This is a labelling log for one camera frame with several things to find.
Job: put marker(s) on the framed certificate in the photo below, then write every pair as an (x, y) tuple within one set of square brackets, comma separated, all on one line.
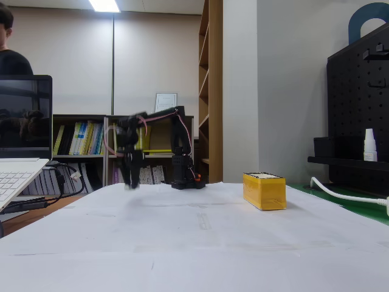
[(166, 102)]

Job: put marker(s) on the white paper table cover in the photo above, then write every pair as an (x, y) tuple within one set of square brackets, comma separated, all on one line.
[(194, 243)]

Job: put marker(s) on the low bookshelf with grey frame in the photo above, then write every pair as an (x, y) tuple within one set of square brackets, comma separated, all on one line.
[(79, 156)]

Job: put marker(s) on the white laptop with dark screen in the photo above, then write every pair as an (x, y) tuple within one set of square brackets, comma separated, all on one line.
[(24, 121)]

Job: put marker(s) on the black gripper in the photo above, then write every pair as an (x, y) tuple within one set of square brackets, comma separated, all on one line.
[(131, 160)]

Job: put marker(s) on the yellow rectangular box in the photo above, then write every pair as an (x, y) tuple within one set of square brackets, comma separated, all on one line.
[(263, 193)]

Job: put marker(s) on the black pegboard shelf tray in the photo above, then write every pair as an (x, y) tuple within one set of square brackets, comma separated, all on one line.
[(346, 162)]

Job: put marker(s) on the white plastic dropper bottle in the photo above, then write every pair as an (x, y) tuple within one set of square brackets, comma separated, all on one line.
[(370, 149)]

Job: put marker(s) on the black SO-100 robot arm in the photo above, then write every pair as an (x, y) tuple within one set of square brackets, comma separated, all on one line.
[(179, 134)]

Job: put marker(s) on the white power strip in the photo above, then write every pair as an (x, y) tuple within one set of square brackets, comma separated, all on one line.
[(387, 207)]

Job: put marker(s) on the green desk mat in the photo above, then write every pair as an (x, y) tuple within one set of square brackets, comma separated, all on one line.
[(358, 210)]

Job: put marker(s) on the tall wooden bookshelf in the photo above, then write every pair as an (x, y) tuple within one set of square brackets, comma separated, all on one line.
[(215, 91)]

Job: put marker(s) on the black USB hub adapter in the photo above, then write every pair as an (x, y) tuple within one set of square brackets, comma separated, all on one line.
[(25, 205)]

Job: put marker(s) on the black pegboard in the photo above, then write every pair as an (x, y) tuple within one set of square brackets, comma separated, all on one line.
[(355, 106)]

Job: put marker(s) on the person in black shirt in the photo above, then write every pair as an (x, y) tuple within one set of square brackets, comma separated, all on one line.
[(15, 64)]

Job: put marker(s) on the small black pegboard hook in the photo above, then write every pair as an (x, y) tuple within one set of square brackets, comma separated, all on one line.
[(377, 83)]

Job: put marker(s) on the slanted yellow book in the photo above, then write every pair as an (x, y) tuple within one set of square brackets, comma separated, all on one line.
[(59, 140)]

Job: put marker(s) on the ceiling light panel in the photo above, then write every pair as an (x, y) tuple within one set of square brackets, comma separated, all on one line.
[(104, 5)]

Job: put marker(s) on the low bookshelf with black top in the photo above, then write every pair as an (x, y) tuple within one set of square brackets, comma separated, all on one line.
[(161, 137)]

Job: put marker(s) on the small black box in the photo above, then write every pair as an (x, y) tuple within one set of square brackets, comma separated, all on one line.
[(323, 147)]

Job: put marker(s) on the blue arch-shaped board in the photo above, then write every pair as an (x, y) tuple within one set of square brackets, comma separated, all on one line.
[(354, 24)]

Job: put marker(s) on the flat yellow folder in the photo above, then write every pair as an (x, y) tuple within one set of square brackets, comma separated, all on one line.
[(159, 150)]

